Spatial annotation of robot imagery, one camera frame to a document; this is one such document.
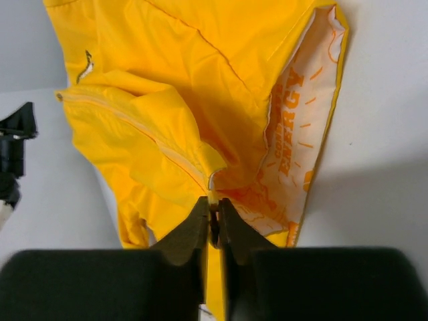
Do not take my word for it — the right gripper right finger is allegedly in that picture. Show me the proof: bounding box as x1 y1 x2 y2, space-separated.
218 199 427 320

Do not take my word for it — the yellow zip-up jacket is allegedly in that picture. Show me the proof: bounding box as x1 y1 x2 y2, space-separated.
41 0 350 321

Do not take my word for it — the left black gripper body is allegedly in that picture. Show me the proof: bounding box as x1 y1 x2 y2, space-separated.
1 102 37 207

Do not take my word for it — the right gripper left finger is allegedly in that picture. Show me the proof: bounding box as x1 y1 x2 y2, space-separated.
1 197 209 320

